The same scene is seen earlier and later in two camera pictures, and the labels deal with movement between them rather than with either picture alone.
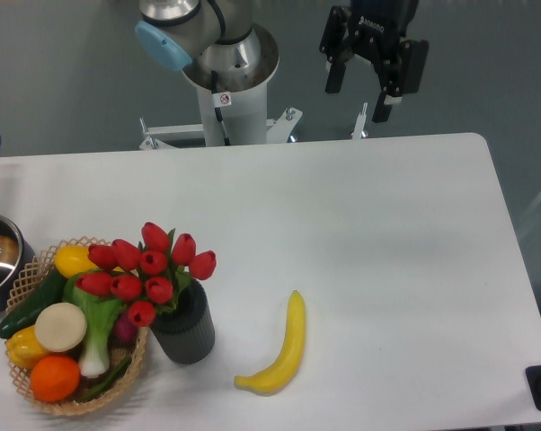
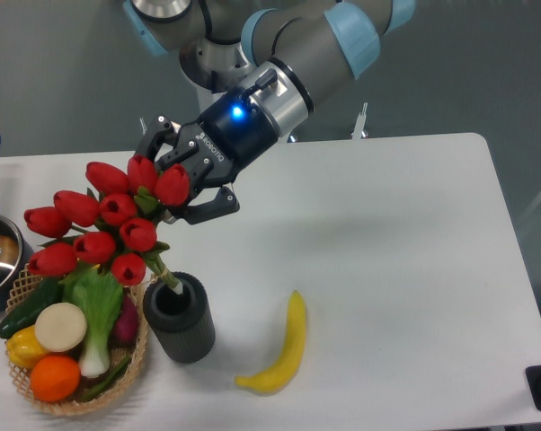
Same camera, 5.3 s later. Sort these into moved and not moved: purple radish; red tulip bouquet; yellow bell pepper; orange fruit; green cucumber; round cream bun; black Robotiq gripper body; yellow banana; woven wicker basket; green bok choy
Moved: red tulip bouquet; black Robotiq gripper body
Not moved: orange fruit; green cucumber; purple radish; yellow banana; round cream bun; yellow bell pepper; green bok choy; woven wicker basket
